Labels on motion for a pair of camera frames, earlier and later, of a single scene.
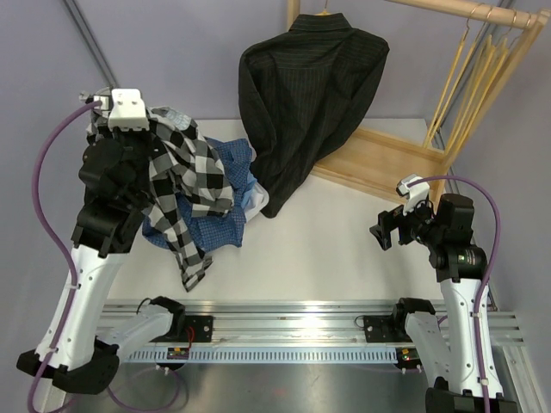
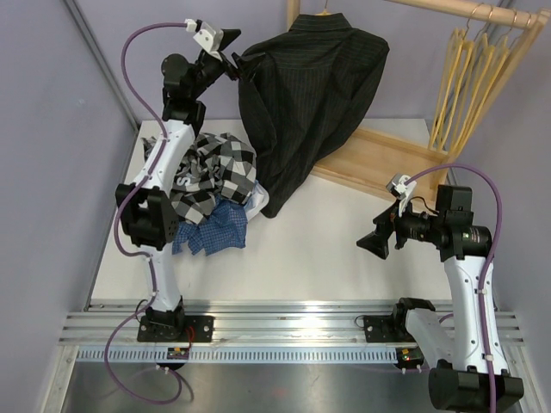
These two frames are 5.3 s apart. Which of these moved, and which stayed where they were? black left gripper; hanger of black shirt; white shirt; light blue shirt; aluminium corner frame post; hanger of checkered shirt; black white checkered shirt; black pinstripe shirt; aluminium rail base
Moved: light blue shirt; black left gripper; hanger of checkered shirt; black white checkered shirt
Stayed: hanger of black shirt; black pinstripe shirt; aluminium rail base; white shirt; aluminium corner frame post
